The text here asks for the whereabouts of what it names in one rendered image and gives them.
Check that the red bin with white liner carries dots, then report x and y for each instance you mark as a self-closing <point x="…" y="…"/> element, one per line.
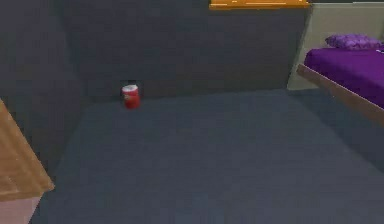
<point x="131" y="98"/>

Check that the orange framed picture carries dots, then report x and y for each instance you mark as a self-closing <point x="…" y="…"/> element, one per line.
<point x="258" y="3"/>

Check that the purple pillow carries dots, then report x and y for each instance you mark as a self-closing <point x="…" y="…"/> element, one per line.
<point x="353" y="41"/>

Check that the brown wooden cupboard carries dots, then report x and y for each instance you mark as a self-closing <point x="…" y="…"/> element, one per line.
<point x="15" y="166"/>

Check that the purple bed with wooden frame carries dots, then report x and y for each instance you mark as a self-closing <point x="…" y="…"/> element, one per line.
<point x="353" y="71"/>

